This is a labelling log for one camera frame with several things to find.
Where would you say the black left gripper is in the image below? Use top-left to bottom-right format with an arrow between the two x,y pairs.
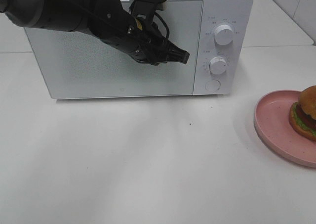
99,18 -> 190,65

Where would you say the white microwave door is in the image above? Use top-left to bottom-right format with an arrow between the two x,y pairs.
25,0 -> 202,99

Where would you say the pink speckled plate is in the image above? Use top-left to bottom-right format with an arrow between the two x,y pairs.
254,90 -> 316,169

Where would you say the burger with cheese and lettuce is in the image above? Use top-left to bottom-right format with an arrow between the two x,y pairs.
289,86 -> 316,141

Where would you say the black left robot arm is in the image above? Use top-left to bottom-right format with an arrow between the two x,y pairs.
0,0 -> 190,65

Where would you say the white microwave oven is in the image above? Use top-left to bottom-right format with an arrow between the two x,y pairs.
15,0 -> 254,102

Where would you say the upper white power knob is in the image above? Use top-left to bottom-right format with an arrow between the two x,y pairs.
214,23 -> 234,46

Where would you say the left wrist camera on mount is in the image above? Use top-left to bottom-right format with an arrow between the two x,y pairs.
129,0 -> 167,22

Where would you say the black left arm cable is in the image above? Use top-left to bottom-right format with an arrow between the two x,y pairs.
128,6 -> 171,64

